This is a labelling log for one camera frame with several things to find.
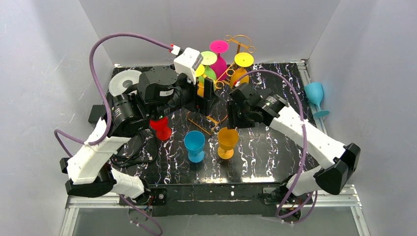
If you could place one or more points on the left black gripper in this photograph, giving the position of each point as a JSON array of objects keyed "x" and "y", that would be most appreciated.
[{"x": 202, "y": 99}]

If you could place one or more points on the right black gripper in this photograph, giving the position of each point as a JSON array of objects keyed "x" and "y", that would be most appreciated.
[{"x": 235, "y": 113}]

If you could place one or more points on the orange glass yellow base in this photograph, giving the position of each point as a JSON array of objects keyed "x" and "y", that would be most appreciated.
[
  {"x": 200, "y": 71},
  {"x": 227, "y": 140},
  {"x": 242, "y": 60}
]

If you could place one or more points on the blue wine glass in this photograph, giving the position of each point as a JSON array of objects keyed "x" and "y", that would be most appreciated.
[{"x": 194, "y": 142}]

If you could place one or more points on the red wine glass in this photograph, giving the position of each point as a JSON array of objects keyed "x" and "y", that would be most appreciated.
[{"x": 163, "y": 131}]

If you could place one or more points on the teal wine glass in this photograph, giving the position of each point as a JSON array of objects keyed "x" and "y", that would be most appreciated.
[{"x": 315, "y": 93}]

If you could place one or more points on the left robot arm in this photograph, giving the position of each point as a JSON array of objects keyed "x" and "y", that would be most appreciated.
[{"x": 159, "y": 92}]

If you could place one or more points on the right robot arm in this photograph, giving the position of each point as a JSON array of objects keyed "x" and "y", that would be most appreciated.
[{"x": 337, "y": 161}]

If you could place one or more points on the green wine glass pale base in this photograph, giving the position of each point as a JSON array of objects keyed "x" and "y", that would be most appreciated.
[{"x": 209, "y": 58}]

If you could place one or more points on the magenta wine glass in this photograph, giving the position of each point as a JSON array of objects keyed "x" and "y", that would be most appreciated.
[{"x": 220, "y": 66}]

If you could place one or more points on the white filament spool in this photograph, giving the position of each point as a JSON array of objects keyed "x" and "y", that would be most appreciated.
[{"x": 121, "y": 81}]

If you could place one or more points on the black block left edge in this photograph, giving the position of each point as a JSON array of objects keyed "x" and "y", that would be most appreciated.
[{"x": 97, "y": 112}]

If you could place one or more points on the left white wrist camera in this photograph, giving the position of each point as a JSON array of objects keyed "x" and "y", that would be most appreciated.
[{"x": 186, "y": 62}]

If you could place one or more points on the gold wire glass rack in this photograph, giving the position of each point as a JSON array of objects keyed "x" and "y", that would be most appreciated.
[{"x": 244, "y": 44}]

